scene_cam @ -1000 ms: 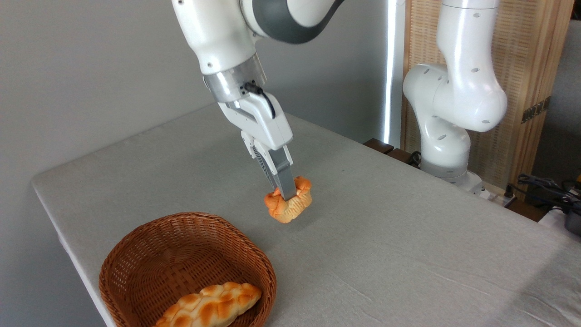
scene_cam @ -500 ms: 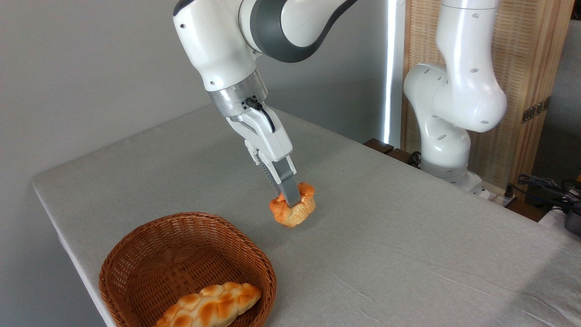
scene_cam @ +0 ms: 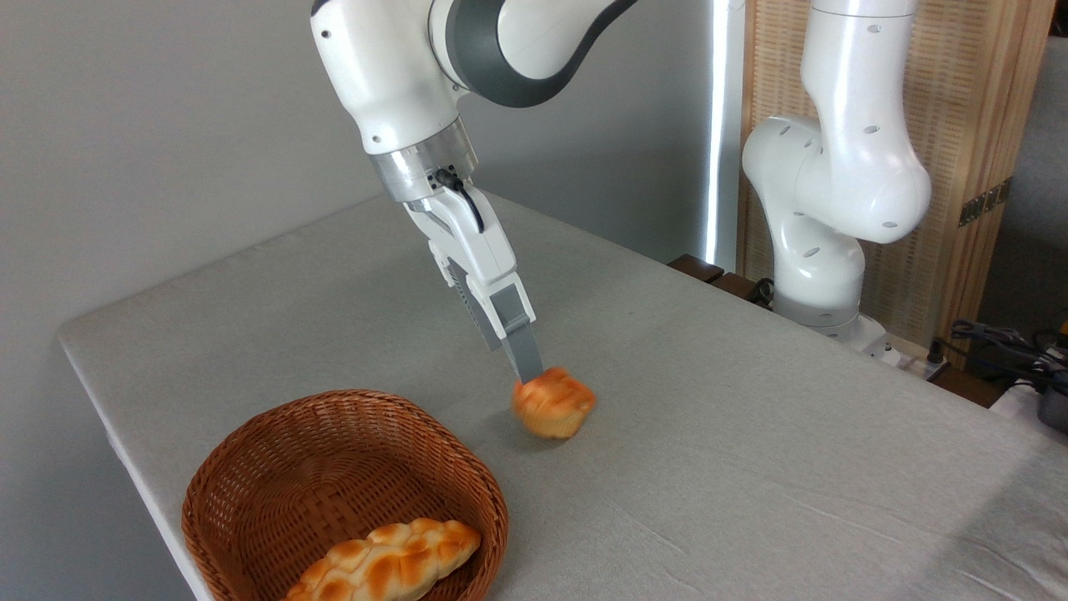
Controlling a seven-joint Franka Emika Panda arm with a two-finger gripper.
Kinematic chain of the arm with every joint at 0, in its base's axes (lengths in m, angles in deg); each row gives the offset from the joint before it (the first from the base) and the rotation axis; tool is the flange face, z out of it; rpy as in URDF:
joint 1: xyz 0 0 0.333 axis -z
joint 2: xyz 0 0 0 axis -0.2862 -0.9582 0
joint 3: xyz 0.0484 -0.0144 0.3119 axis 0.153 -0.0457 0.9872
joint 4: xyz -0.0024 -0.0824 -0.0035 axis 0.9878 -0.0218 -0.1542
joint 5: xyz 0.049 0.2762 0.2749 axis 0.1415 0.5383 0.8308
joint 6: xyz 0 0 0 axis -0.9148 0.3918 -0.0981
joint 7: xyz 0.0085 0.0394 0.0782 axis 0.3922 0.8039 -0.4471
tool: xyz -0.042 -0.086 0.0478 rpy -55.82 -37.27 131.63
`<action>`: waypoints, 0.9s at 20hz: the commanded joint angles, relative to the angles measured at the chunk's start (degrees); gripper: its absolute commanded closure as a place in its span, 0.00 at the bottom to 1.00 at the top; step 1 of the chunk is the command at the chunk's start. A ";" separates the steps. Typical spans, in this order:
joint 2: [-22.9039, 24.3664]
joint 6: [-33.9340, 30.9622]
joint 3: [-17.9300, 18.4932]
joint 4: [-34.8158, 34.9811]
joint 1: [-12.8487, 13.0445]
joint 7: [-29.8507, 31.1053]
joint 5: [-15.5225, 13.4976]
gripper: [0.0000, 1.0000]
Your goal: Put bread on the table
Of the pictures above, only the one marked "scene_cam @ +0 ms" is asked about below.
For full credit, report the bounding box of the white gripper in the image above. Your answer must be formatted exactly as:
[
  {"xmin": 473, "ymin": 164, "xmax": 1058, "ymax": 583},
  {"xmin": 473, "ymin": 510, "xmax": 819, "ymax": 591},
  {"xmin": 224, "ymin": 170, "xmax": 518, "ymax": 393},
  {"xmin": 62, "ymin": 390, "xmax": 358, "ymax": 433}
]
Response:
[{"xmin": 403, "ymin": 185, "xmax": 546, "ymax": 386}]

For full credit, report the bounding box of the round golden bread roll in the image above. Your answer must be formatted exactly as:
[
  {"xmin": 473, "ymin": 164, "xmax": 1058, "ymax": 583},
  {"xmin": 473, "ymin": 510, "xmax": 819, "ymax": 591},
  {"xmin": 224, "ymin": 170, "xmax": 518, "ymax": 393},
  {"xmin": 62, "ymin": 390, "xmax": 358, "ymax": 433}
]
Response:
[{"xmin": 511, "ymin": 366, "xmax": 599, "ymax": 442}]

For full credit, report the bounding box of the long braided bread loaf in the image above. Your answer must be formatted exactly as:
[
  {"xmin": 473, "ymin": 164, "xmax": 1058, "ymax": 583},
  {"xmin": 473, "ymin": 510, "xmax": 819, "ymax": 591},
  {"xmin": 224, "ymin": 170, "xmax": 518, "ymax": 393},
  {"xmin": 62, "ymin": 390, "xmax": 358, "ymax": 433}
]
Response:
[{"xmin": 284, "ymin": 518, "xmax": 483, "ymax": 601}]

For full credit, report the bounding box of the dark brown wooden block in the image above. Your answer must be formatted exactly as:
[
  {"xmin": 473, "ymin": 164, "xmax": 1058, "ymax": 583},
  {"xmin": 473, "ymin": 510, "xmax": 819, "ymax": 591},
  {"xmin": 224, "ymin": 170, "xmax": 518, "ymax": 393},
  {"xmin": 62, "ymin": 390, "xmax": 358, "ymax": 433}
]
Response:
[
  {"xmin": 709, "ymin": 272, "xmax": 774, "ymax": 309},
  {"xmin": 667, "ymin": 254, "xmax": 725, "ymax": 284}
]

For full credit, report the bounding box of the grey tablecloth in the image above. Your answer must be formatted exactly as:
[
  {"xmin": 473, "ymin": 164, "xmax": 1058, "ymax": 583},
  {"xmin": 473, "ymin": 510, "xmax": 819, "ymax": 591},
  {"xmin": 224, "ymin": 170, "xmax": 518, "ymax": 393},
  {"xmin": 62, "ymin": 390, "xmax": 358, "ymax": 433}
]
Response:
[{"xmin": 57, "ymin": 188, "xmax": 1068, "ymax": 601}]

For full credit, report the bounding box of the brown wicker basket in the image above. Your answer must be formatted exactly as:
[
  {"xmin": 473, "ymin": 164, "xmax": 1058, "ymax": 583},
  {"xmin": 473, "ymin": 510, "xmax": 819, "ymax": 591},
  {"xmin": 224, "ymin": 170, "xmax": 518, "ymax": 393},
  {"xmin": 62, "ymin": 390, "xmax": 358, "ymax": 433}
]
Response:
[{"xmin": 181, "ymin": 389, "xmax": 510, "ymax": 601}]

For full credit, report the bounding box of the white power strip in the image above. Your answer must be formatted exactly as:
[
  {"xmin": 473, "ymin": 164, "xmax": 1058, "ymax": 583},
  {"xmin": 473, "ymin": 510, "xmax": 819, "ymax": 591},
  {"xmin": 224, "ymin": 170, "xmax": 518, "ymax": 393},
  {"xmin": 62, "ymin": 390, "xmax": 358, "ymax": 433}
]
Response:
[{"xmin": 894, "ymin": 351, "xmax": 954, "ymax": 381}]

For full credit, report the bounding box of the dark metal screen hinge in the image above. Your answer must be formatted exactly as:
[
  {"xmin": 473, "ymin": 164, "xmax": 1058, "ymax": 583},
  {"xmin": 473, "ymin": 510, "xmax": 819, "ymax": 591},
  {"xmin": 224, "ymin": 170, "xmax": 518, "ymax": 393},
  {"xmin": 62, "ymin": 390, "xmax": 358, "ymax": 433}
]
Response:
[{"xmin": 958, "ymin": 177, "xmax": 1014, "ymax": 228}]

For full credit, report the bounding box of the dark grey device box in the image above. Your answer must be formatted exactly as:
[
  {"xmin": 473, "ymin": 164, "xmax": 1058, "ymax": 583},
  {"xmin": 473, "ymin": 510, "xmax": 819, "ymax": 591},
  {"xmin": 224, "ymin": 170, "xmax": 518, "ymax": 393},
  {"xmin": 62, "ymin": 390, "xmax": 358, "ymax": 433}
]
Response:
[{"xmin": 1037, "ymin": 386, "xmax": 1068, "ymax": 436}]

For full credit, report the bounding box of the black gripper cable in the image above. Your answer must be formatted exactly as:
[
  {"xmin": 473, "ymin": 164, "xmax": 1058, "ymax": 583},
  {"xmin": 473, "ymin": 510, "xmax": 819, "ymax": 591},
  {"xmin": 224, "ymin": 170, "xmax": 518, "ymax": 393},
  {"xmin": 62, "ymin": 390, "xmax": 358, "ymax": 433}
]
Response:
[{"xmin": 432, "ymin": 168, "xmax": 486, "ymax": 235}]

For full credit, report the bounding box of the black cable bundle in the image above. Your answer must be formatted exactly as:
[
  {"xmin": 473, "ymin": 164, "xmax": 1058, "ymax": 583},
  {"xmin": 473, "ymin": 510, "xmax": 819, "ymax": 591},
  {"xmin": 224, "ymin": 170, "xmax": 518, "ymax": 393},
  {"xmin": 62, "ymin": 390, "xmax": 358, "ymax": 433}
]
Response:
[{"xmin": 926, "ymin": 319, "xmax": 1068, "ymax": 395}]

